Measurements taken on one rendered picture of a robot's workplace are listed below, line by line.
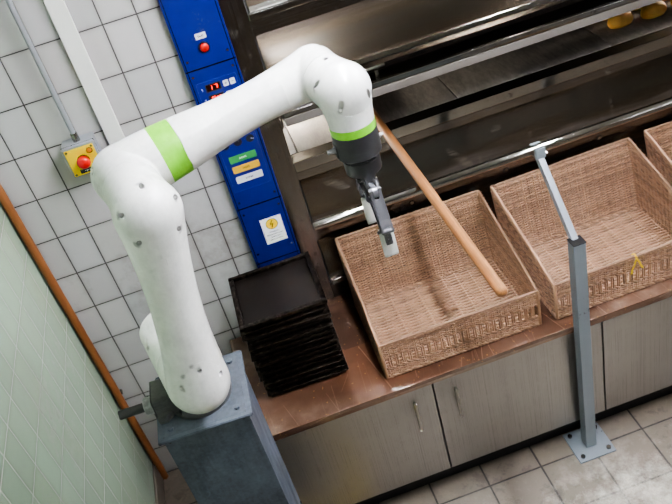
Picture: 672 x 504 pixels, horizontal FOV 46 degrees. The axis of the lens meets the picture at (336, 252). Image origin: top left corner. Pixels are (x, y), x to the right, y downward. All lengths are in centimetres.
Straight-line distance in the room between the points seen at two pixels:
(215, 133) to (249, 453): 78
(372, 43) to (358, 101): 107
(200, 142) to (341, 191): 128
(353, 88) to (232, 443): 87
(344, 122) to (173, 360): 56
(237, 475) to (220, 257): 103
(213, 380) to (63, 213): 121
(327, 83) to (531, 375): 159
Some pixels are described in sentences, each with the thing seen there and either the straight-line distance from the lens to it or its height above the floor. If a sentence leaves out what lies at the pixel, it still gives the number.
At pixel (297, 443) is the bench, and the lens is 268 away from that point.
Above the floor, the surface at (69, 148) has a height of 151.
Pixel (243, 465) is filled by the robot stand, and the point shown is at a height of 103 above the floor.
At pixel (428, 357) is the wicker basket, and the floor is 61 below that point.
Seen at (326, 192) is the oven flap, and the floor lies 103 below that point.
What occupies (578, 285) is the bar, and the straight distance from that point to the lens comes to 256.
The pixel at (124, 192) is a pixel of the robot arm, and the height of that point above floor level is 185.
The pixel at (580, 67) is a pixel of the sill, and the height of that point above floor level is 117.
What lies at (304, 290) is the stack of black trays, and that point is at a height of 90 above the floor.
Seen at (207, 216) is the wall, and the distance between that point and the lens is 272.
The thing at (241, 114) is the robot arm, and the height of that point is 183.
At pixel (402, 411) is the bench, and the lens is 271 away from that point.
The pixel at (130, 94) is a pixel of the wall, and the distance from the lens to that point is 251.
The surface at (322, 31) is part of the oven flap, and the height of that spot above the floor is 157.
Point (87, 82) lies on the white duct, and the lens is 248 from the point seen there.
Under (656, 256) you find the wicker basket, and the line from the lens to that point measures 282.
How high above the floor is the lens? 249
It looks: 36 degrees down
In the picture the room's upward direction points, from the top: 16 degrees counter-clockwise
